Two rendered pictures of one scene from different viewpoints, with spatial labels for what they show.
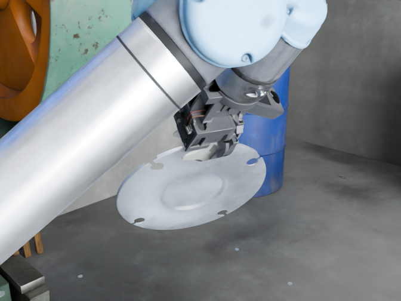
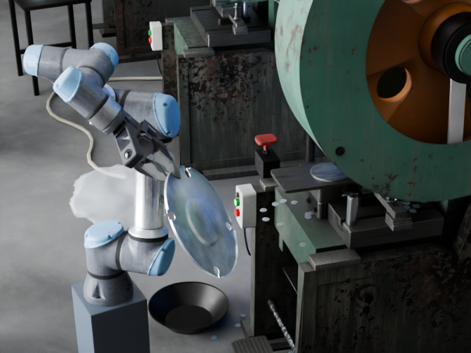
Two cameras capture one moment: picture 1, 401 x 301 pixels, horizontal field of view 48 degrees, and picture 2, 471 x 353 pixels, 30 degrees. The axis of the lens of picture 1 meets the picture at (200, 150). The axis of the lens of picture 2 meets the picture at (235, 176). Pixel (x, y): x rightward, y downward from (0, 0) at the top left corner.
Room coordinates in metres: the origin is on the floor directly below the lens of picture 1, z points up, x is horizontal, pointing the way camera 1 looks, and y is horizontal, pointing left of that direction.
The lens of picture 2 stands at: (1.75, -1.53, 2.02)
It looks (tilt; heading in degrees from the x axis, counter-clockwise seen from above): 28 degrees down; 120
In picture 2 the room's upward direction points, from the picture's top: straight up
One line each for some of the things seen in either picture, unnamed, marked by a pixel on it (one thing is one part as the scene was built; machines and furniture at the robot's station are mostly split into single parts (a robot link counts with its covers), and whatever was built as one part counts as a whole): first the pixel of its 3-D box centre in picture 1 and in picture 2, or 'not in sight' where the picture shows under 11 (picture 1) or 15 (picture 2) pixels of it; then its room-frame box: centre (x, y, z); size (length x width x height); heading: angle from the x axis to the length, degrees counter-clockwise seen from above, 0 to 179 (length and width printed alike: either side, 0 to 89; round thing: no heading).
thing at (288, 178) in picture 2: not in sight; (315, 192); (0.79, 0.63, 0.72); 0.25 x 0.14 x 0.14; 45
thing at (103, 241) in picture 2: not in sight; (106, 246); (0.32, 0.20, 0.62); 0.13 x 0.12 x 0.14; 12
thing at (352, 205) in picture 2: not in sight; (352, 208); (0.95, 0.54, 0.75); 0.03 x 0.03 x 0.10; 45
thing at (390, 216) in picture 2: not in sight; (392, 199); (1.04, 0.64, 0.76); 0.17 x 0.06 x 0.10; 135
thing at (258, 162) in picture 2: not in sight; (267, 177); (0.53, 0.82, 0.62); 0.10 x 0.06 x 0.20; 135
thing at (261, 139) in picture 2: not in sight; (265, 147); (0.52, 0.83, 0.72); 0.07 x 0.06 x 0.08; 45
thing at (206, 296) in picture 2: not in sight; (188, 312); (0.27, 0.70, 0.04); 0.30 x 0.30 x 0.07
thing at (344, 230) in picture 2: not in sight; (366, 197); (0.92, 0.76, 0.68); 0.45 x 0.30 x 0.06; 135
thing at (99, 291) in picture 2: not in sight; (107, 278); (0.31, 0.20, 0.50); 0.15 x 0.15 x 0.10
